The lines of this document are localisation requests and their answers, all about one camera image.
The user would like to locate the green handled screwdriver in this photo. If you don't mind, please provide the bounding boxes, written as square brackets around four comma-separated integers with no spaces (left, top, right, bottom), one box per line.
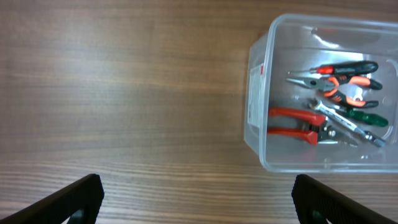
[332,105,389,128]

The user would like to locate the clear plastic container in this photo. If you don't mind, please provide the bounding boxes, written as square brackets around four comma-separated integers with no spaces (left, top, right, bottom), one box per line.
[244,14,397,173]

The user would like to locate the orange black needle-nose pliers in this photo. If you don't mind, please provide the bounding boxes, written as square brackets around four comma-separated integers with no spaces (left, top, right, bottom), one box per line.
[285,75,384,110]

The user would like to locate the red black screwdriver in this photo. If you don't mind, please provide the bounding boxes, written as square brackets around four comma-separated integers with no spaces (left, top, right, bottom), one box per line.
[288,60,379,75]

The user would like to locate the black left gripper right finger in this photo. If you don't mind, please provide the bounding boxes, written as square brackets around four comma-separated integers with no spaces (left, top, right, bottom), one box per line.
[292,174,397,224]

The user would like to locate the red handled cutter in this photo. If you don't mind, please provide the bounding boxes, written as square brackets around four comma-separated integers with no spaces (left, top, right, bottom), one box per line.
[267,107,358,147]

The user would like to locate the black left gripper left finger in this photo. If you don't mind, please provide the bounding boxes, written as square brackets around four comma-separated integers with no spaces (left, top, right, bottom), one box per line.
[1,174,104,224]

